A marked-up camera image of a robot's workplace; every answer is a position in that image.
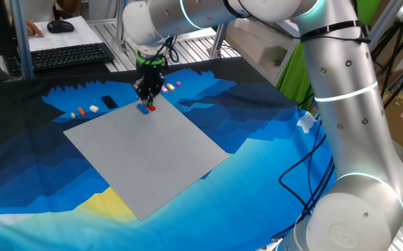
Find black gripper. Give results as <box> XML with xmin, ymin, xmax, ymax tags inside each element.
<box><xmin>132</xmin><ymin>63</ymin><xmax>166</xmax><ymax>105</ymax></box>

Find black Lego plate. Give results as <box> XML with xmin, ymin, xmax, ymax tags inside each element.
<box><xmin>100</xmin><ymin>94</ymin><xmax>119</xmax><ymax>110</ymax></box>

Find grey Lego baseplate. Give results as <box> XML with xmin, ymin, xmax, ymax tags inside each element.
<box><xmin>63</xmin><ymin>91</ymin><xmax>230</xmax><ymax>221</ymax></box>

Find person's hand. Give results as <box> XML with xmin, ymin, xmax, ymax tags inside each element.
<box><xmin>25</xmin><ymin>17</ymin><xmax>45</xmax><ymax>38</ymax></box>

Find white paper sheet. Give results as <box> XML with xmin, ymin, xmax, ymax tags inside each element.
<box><xmin>26</xmin><ymin>15</ymin><xmax>103</xmax><ymax>52</ymax></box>

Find black keyboard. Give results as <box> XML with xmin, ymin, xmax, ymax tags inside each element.
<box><xmin>6</xmin><ymin>42</ymin><xmax>116</xmax><ymax>73</ymax></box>

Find black computer mouse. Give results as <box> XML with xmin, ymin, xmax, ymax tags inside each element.
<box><xmin>47</xmin><ymin>20</ymin><xmax>75</xmax><ymax>34</ymax></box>

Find white foam block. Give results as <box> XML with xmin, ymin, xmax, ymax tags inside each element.
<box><xmin>225</xmin><ymin>17</ymin><xmax>300</xmax><ymax>85</ymax></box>

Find person in white shirt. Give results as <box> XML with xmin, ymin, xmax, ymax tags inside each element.
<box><xmin>4</xmin><ymin>0</ymin><xmax>80</xmax><ymax>24</ymax></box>

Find blue mountain print cloth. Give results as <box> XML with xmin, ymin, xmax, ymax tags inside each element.
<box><xmin>0</xmin><ymin>56</ymin><xmax>338</xmax><ymax>251</ymax></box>

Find green curtain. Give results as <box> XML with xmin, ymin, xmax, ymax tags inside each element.
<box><xmin>276</xmin><ymin>0</ymin><xmax>382</xmax><ymax>102</ymax></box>

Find black tripod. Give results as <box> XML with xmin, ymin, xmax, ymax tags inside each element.
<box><xmin>370</xmin><ymin>20</ymin><xmax>403</xmax><ymax>109</ymax></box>

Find green flange ring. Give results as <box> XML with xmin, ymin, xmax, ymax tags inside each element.
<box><xmin>135</xmin><ymin>50</ymin><xmax>166</xmax><ymax>67</ymax></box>

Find aluminium frame post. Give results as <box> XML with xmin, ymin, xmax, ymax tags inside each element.
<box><xmin>367</xmin><ymin>0</ymin><xmax>403</xmax><ymax>50</ymax></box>
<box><xmin>9</xmin><ymin>0</ymin><xmax>35</xmax><ymax>80</ymax></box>
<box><xmin>210</xmin><ymin>22</ymin><xmax>229</xmax><ymax>59</ymax></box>
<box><xmin>116</xmin><ymin>0</ymin><xmax>130</xmax><ymax>53</ymax></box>

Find black velcro strap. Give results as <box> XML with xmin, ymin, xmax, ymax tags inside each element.
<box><xmin>298</xmin><ymin>20</ymin><xmax>370</xmax><ymax>45</ymax></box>

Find black base cables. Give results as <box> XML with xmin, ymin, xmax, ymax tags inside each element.
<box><xmin>271</xmin><ymin>120</ymin><xmax>335</xmax><ymax>241</ymax></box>

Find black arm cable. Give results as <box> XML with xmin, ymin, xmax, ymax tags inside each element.
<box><xmin>152</xmin><ymin>0</ymin><xmax>372</xmax><ymax>69</ymax></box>

